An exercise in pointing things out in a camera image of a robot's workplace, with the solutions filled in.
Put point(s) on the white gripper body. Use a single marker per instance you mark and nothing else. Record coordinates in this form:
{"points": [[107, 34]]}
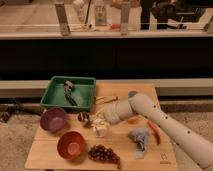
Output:
{"points": [[110, 114]]}

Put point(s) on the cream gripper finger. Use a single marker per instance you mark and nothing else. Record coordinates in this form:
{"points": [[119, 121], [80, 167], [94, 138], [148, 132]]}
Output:
{"points": [[98, 120]]}

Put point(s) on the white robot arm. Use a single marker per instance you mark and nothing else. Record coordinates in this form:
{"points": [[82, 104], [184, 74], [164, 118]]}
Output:
{"points": [[195, 146]]}

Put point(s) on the white paper cup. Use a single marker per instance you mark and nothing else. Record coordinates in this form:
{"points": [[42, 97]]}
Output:
{"points": [[100, 129]]}

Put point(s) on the small dark metal cup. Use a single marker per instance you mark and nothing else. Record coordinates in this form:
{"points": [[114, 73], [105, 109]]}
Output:
{"points": [[84, 119]]}

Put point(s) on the orange fruit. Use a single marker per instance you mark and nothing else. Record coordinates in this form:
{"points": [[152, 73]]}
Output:
{"points": [[133, 120]]}

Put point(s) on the bunch of dark grapes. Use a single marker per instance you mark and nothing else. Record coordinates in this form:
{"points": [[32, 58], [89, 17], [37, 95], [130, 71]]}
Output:
{"points": [[100, 153]]}

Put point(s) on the wooden board table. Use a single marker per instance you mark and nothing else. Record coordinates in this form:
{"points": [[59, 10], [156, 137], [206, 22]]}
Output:
{"points": [[43, 153]]}

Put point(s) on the grey blue cloth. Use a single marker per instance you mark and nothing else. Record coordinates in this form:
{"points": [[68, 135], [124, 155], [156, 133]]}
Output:
{"points": [[140, 136]]}

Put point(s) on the green plastic tray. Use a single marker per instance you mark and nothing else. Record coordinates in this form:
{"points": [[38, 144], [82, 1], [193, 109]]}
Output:
{"points": [[71, 93]]}

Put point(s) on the orange copper bowl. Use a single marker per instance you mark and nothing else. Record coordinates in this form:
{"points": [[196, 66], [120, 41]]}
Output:
{"points": [[71, 145]]}

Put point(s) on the dark object in tray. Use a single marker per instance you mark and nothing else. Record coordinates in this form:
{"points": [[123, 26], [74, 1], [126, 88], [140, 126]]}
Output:
{"points": [[68, 86]]}

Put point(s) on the purple bowl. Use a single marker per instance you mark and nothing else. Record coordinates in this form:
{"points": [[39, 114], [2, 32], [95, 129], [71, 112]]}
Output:
{"points": [[53, 119]]}

